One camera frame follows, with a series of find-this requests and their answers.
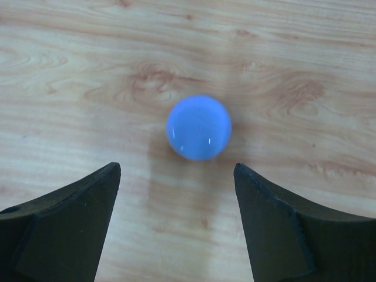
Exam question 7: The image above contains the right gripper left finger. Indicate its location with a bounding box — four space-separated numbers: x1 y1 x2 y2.
1 162 121 281

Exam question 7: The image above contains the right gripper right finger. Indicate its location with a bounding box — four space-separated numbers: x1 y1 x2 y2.
233 163 375 281

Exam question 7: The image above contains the purple earbud case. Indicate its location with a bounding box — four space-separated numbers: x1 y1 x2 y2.
166 95 231 161

